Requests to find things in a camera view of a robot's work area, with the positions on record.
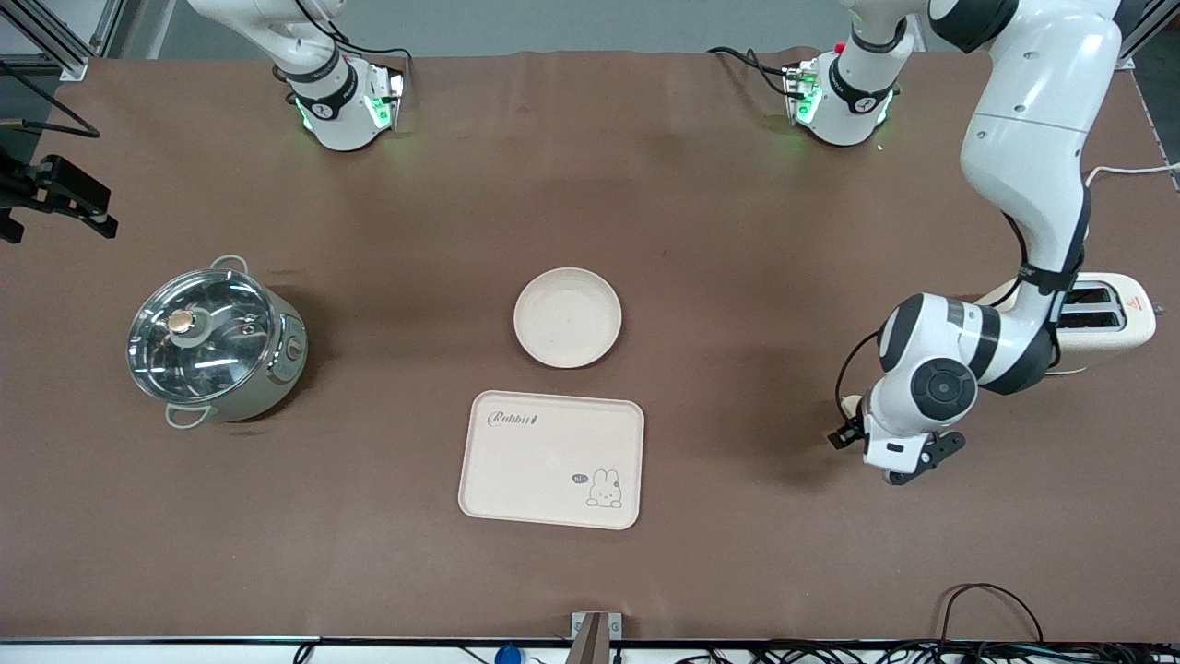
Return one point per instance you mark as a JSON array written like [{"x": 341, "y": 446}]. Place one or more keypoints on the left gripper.
[{"x": 845, "y": 434}]

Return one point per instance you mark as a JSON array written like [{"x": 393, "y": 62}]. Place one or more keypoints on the white round lid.
[{"x": 567, "y": 318}]

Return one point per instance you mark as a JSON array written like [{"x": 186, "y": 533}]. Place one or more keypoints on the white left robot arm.
[{"x": 1023, "y": 157}]

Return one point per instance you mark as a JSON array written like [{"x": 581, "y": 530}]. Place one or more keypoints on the white two-slot toaster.
[{"x": 1134, "y": 332}]

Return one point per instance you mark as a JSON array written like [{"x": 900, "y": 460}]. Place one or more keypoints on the cream rabbit print tray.
[{"x": 544, "y": 470}]

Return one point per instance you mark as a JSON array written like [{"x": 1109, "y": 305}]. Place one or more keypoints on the small blue round object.
[{"x": 509, "y": 657}]

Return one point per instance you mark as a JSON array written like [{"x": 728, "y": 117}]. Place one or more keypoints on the steel cooking pot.
[{"x": 277, "y": 369}]

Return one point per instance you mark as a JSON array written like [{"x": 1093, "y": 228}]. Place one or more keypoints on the glass pot lid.
[{"x": 212, "y": 360}]

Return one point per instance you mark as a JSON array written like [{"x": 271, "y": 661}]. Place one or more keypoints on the metal table edge bracket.
[{"x": 590, "y": 641}]

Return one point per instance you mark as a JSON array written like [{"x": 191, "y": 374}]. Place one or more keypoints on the aluminium frame profile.
[
  {"x": 1138, "y": 28},
  {"x": 55, "y": 41}
]

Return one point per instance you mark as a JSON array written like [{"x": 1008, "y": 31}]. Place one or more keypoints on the black camera clamp mount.
[{"x": 74, "y": 189}]

